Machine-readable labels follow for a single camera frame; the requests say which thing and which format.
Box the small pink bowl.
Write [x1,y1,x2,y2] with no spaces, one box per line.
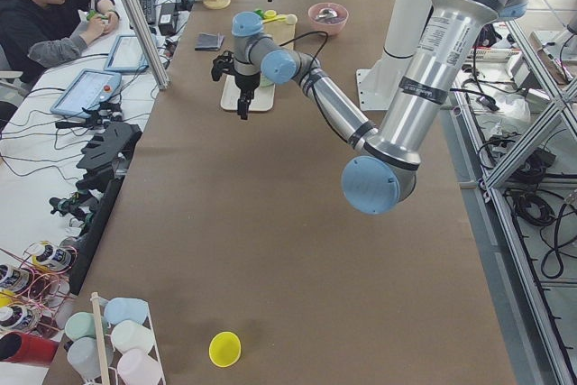
[260,73,274,87]

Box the large pink bowl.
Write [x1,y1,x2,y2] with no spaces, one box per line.
[307,2,349,36]

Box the cream rabbit tray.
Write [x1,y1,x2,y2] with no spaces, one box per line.
[220,74,276,113]

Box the yellow plastic knife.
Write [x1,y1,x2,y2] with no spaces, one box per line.
[262,15,286,24]

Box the bamboo cutting board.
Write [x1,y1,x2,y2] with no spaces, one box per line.
[263,21,296,50]

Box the metal ice scoop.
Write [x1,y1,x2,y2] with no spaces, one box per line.
[315,7,339,23]

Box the grey folded cloth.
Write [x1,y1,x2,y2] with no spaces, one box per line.
[195,32,224,51]

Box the blue teach pendant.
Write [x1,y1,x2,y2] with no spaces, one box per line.
[104,34,148,74]
[50,69,122,118]

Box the seated person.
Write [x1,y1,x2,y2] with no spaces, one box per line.
[1,0,120,85]

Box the yellow plastic cup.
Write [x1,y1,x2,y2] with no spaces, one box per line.
[208,331,242,368]

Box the white cup rack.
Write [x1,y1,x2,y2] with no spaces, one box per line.
[65,292,167,384]

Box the red cup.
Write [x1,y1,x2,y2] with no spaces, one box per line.
[1,332,59,367]

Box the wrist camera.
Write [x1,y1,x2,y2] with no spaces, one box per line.
[211,50,235,82]

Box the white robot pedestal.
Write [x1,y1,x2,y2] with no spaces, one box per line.
[357,0,432,112]

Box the aluminium frame post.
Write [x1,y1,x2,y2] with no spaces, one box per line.
[121,0,169,90]

